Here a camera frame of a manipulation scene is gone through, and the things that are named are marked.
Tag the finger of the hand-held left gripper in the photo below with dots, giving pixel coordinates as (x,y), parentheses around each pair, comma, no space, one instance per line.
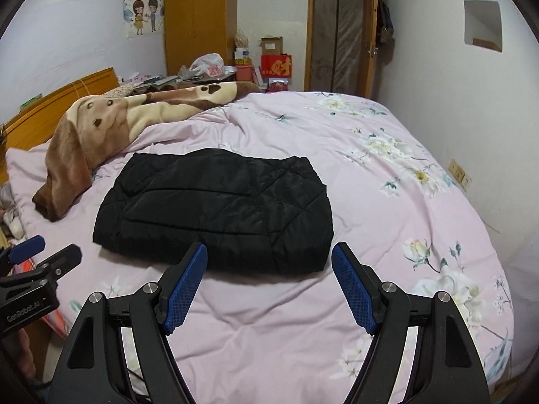
(63,261)
(29,247)

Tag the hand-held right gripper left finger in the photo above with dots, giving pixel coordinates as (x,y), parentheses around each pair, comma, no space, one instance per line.
(185,290)

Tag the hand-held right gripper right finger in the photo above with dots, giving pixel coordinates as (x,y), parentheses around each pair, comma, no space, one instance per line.
(353,290)

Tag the black padded jacket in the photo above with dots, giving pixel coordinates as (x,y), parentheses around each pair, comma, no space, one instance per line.
(219,214)

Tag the person's left hand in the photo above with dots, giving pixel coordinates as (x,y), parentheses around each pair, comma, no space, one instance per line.
(23,353)

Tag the pile of crumpled cloths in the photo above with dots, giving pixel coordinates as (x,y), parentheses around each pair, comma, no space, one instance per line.
(10,219)

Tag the pink floral bed cover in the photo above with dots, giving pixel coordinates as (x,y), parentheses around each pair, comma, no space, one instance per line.
(379,227)

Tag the wooden headboard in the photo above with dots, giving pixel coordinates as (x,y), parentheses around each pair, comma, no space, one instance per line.
(42,109)

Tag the brown printed blanket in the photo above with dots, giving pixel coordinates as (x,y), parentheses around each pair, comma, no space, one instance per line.
(118,118)

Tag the cluttered bedside table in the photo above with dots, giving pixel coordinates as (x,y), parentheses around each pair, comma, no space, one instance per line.
(168,81)

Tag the printed red flat box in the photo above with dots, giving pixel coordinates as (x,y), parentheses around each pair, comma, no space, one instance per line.
(278,86)

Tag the pink plastic container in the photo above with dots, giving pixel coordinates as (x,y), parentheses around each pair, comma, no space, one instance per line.
(244,73)

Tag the white plastic bag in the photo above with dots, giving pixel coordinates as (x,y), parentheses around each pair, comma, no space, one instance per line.
(206,65)

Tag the red gift box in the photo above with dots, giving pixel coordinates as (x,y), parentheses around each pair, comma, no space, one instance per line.
(276,67)

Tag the clear snack bag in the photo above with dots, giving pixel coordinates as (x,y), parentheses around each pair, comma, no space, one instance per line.
(241,42)

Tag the grey mesh door curtain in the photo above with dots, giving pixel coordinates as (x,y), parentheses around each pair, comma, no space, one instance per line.
(339,33)

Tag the brown cardboard box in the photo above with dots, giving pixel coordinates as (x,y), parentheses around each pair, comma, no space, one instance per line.
(271,45)

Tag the wooden framed door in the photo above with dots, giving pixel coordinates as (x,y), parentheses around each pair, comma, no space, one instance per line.
(310,29)

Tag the wooden wardrobe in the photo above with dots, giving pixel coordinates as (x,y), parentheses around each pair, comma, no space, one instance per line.
(198,21)

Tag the bags hanging on door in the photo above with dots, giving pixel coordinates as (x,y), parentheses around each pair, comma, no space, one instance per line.
(385,21)

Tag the wall socket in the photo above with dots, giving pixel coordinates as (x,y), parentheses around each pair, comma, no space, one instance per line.
(466,184)
(457,170)

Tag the cartoon couple wall poster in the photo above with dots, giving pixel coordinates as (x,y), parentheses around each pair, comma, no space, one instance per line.
(145,17)

